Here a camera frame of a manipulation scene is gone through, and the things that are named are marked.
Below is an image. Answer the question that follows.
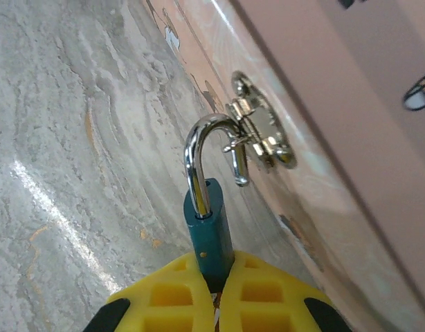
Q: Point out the silver hasp latch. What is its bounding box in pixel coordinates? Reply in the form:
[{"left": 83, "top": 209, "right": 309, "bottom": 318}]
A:
[{"left": 223, "top": 71, "right": 298, "bottom": 170}]

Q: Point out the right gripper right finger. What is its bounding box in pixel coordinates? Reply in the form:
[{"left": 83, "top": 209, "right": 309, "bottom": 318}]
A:
[{"left": 217, "top": 250, "right": 354, "bottom": 332}]

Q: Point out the pink tin box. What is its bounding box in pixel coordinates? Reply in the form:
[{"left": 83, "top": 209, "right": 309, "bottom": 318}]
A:
[{"left": 143, "top": 0, "right": 425, "bottom": 332}]

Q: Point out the small teal padlock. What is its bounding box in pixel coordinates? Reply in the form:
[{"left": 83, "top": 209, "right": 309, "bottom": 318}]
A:
[{"left": 183, "top": 113, "right": 251, "bottom": 293}]

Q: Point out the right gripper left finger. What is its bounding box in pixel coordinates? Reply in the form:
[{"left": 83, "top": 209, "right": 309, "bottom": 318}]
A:
[{"left": 82, "top": 251, "right": 214, "bottom": 332}]

